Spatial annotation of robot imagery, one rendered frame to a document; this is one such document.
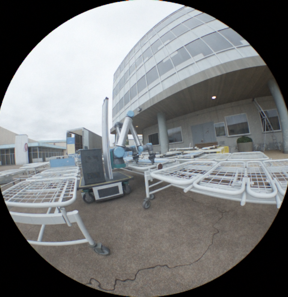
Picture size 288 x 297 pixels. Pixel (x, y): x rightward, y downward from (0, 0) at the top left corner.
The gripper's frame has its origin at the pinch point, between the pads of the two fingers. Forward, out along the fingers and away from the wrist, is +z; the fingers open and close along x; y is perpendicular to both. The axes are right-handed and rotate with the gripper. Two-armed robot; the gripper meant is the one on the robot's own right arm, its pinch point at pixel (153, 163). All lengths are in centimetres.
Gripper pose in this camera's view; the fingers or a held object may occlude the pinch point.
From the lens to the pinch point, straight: 157.1
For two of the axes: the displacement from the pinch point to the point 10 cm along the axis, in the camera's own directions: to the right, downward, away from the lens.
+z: 2.3, 9.7, 1.3
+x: -6.9, 2.5, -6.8
